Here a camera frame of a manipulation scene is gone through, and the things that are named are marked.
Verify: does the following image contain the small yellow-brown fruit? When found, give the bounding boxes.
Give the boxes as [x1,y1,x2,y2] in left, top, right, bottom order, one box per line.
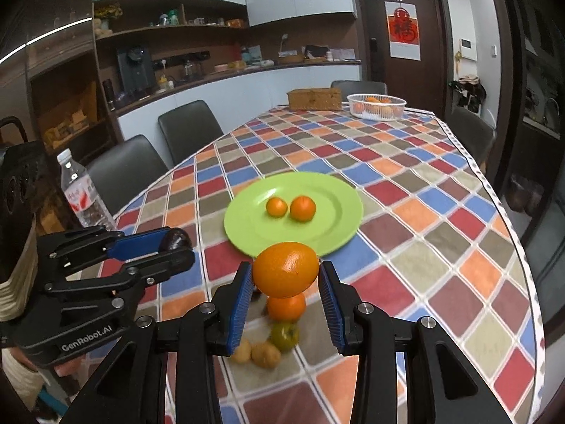
[232,339,253,365]
[251,341,282,369]

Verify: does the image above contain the white plastic basket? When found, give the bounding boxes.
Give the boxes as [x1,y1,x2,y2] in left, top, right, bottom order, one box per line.
[346,93,407,120]

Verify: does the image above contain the large orange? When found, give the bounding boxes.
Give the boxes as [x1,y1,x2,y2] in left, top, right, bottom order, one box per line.
[252,242,320,299]

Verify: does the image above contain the clear plastic water bottle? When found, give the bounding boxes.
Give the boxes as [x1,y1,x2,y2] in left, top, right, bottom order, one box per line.
[57,149,117,231]

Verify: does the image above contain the hanging bags and clothes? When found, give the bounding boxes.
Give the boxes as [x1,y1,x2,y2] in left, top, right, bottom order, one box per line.
[449,74,487,114]

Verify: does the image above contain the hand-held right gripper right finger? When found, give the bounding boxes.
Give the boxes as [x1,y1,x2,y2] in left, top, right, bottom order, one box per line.
[319,260,515,424]

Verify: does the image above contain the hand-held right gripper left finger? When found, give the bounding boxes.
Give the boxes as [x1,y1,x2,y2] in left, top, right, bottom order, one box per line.
[76,261,254,424]

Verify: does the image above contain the red and white wall poster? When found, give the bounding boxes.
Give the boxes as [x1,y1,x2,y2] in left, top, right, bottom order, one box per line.
[384,1,422,60]

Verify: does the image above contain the green tomato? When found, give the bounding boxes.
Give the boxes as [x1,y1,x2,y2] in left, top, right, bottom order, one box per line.
[270,322,300,353]

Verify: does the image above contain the dark avocado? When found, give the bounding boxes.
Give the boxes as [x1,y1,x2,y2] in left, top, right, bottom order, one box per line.
[160,228,193,253]

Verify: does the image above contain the yellow flower bouquet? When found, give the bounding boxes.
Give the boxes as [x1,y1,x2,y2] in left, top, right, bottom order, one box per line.
[94,4,123,21]

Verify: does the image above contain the dark grey dining chair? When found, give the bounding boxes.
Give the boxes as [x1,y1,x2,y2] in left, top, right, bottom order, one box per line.
[331,80,388,98]
[85,135,170,218]
[157,100,225,167]
[447,106,498,175]

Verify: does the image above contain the green plate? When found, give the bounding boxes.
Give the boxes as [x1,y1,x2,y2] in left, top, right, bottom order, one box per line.
[224,172,363,259]

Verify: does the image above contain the medium orange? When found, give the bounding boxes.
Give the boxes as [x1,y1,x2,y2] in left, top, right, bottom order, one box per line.
[267,294,307,323]

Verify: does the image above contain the wooden tissue box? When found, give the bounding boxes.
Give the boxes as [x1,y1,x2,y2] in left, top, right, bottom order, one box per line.
[286,88,342,111]

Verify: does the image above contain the black coffee machine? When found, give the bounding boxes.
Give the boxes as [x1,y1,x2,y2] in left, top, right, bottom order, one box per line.
[116,46,159,96]

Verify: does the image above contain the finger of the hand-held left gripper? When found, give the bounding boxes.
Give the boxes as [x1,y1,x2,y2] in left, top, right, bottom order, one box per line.
[36,225,177,271]
[43,248,196,316]

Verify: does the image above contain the dark brown door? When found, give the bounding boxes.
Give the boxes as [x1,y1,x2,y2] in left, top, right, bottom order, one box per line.
[356,0,450,119]

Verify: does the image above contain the person's left forearm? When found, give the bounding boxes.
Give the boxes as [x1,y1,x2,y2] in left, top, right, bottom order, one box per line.
[0,225,50,412]

